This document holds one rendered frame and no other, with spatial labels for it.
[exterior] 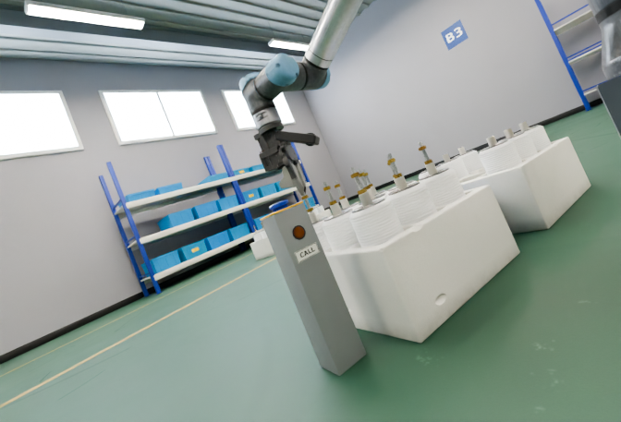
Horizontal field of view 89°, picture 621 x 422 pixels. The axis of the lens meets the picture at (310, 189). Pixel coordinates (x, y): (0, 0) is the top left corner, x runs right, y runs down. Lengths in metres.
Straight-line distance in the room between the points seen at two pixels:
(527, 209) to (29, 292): 5.32
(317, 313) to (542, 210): 0.68
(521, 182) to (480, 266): 0.32
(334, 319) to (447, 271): 0.24
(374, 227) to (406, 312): 0.16
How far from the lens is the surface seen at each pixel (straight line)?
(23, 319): 5.46
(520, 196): 1.03
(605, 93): 0.61
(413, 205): 0.72
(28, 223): 5.61
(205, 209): 5.38
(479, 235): 0.80
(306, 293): 0.60
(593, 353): 0.55
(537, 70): 7.10
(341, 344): 0.64
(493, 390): 0.52
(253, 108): 0.90
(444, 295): 0.69
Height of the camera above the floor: 0.30
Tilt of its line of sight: 3 degrees up
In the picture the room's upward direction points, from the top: 23 degrees counter-clockwise
